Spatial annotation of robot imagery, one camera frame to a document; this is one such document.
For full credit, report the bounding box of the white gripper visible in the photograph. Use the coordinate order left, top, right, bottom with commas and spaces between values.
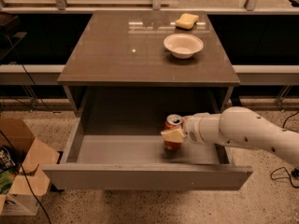
161, 113, 207, 144

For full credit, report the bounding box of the red coke can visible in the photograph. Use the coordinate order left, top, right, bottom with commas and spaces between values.
164, 114, 183, 151

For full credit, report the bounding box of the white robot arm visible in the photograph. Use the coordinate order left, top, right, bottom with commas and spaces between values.
161, 106, 299, 169

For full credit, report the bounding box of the grey cabinet with top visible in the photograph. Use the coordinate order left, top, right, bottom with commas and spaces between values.
58, 10, 240, 115

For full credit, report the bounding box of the open grey top drawer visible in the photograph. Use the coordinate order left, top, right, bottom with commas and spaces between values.
42, 87, 254, 191

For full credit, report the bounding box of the white paper bowl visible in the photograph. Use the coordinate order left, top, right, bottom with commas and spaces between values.
164, 34, 204, 59

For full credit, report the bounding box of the yellow sponge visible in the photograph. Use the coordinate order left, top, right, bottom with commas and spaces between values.
175, 13, 199, 30

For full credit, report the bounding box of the brown cardboard box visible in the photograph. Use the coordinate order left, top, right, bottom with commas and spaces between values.
0, 119, 59, 216

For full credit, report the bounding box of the black snack bag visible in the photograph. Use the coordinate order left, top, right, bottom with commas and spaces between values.
0, 147, 16, 173

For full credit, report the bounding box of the green snack bag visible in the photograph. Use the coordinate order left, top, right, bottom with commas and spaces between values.
0, 170, 17, 194

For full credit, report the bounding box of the metal window railing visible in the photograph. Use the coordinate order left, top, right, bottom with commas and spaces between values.
0, 0, 299, 16

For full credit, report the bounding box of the black cable on right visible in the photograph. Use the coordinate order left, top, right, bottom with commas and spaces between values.
269, 110, 299, 189

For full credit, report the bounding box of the black cable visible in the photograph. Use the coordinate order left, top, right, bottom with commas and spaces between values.
269, 110, 299, 189
0, 31, 60, 224

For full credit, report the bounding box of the black cable on left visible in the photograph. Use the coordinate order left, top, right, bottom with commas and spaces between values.
0, 31, 60, 224

